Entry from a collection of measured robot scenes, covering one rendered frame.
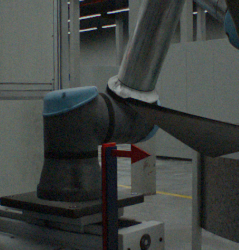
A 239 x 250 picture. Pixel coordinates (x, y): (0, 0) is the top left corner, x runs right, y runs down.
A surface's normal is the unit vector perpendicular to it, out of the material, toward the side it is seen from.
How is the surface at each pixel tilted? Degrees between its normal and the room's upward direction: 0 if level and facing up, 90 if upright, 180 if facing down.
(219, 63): 90
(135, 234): 90
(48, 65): 90
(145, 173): 89
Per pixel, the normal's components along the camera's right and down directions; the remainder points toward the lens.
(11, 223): -0.63, 0.05
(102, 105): 0.48, -0.49
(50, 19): 0.80, 0.02
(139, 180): -0.78, 0.04
